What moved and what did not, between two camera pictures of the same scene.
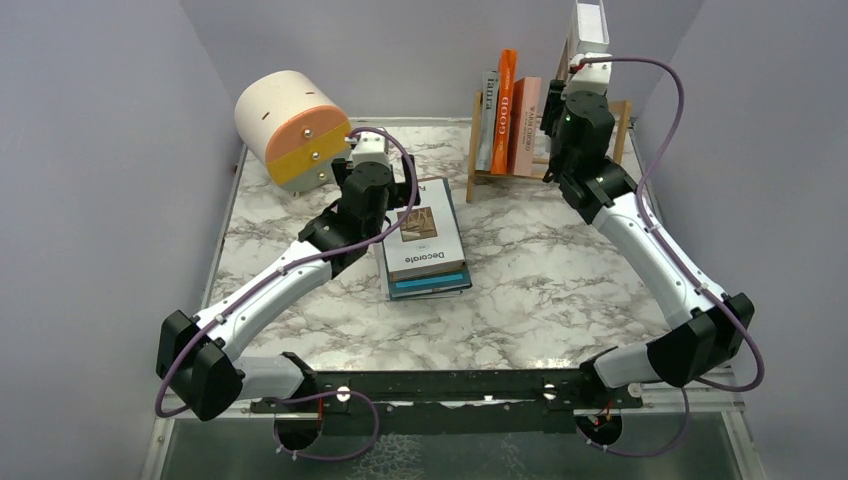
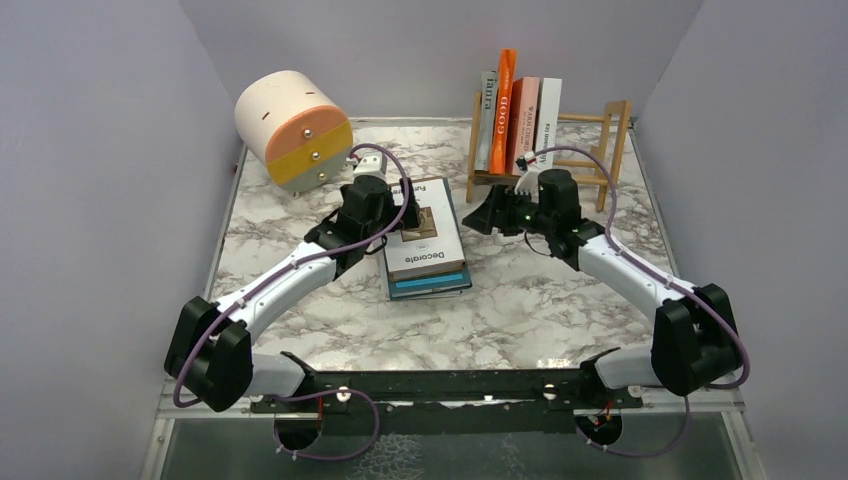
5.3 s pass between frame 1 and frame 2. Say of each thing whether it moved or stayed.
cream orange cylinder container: stayed
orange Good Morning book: stayed
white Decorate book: stayed
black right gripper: moved
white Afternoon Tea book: moved
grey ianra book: stayed
